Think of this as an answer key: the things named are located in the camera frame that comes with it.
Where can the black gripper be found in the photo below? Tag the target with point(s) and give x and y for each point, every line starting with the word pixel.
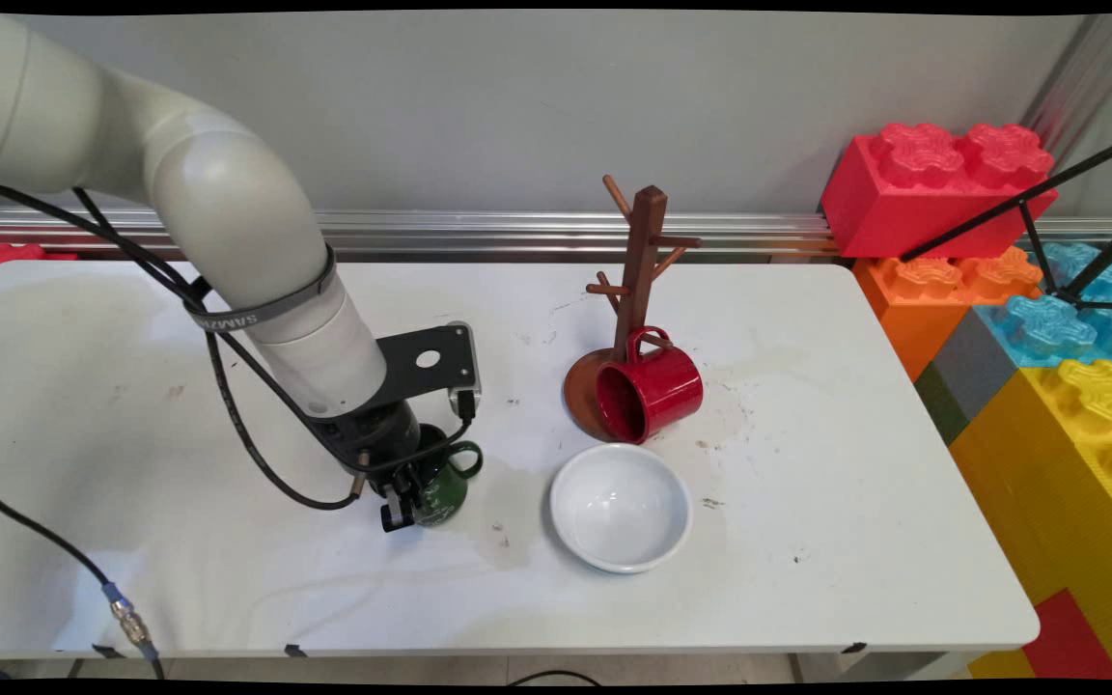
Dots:
pixel 373 439

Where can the big blue building block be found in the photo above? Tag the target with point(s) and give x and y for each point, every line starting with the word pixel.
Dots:
pixel 1039 328

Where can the black tripod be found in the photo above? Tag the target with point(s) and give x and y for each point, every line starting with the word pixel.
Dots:
pixel 1025 200

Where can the brown wooden mug tree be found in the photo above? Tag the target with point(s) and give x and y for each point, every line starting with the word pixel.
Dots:
pixel 648 232

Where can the white bowl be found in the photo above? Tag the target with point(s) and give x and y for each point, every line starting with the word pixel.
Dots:
pixel 619 507

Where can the big red building block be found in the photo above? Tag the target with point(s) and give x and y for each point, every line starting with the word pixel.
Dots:
pixel 903 203

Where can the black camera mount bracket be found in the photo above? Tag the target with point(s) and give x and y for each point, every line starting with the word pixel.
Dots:
pixel 402 362

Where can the big dark green building block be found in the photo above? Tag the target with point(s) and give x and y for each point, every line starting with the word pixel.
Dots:
pixel 940 405

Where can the flat red block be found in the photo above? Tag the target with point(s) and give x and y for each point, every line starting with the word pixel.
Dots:
pixel 1068 637

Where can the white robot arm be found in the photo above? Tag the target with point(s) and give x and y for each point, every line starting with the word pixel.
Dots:
pixel 218 193

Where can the slanted aluminium profile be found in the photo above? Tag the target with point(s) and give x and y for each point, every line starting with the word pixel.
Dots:
pixel 1087 77

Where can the green enamel mug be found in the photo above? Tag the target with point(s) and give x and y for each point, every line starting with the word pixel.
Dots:
pixel 445 502

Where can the big orange building block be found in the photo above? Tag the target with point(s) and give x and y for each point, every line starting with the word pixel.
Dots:
pixel 903 309

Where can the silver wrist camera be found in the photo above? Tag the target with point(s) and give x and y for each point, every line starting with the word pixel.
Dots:
pixel 473 362

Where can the black tape piece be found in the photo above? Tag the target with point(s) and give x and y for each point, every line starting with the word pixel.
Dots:
pixel 107 652
pixel 854 648
pixel 295 651

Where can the horizontal aluminium rail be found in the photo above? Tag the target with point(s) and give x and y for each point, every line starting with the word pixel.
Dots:
pixel 469 232

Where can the big yellow building block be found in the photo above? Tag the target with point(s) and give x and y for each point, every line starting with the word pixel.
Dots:
pixel 1048 502

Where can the red enamel mug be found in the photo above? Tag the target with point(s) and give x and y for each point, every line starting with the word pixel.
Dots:
pixel 667 386

